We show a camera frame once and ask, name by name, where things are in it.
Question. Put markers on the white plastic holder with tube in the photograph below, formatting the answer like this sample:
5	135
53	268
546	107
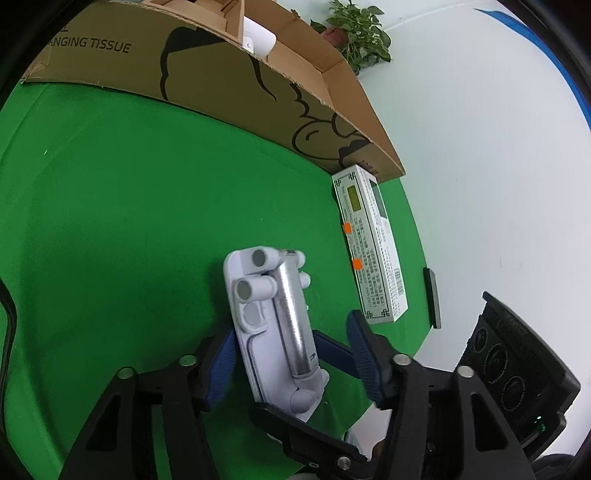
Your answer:
258	332

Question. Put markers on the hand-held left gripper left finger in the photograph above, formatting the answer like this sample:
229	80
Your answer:
219	364

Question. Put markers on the blue wall decal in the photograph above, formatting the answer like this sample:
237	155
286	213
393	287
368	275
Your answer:
554	60

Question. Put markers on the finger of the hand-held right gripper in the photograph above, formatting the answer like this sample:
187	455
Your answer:
304	434
332	348

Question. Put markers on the black flat device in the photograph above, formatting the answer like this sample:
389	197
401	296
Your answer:
432	297

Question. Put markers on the small brown cardboard box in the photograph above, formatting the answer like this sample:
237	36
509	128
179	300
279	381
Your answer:
194	11

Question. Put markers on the small potted plant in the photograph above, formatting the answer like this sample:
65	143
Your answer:
360	41

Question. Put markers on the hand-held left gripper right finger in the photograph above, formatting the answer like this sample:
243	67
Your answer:
364	355

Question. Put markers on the white medicine box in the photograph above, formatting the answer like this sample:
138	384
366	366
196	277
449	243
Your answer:
369	249

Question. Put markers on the large cardboard box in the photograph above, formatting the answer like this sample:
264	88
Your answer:
207	74

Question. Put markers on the white cylindrical device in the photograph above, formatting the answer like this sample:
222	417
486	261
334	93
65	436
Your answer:
258	39

